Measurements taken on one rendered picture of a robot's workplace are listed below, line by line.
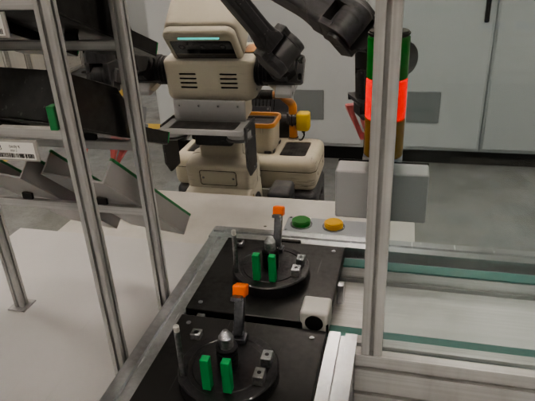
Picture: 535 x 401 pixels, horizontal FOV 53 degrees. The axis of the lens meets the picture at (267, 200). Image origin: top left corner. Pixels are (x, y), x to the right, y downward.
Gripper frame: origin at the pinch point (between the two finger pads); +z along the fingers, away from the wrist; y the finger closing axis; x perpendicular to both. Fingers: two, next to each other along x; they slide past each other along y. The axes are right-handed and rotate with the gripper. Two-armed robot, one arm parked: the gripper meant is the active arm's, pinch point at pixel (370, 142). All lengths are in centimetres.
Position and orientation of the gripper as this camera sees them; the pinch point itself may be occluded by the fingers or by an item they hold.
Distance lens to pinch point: 108.5
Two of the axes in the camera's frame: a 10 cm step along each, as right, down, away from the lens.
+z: 0.7, 9.2, 3.9
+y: 1.0, 3.9, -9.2
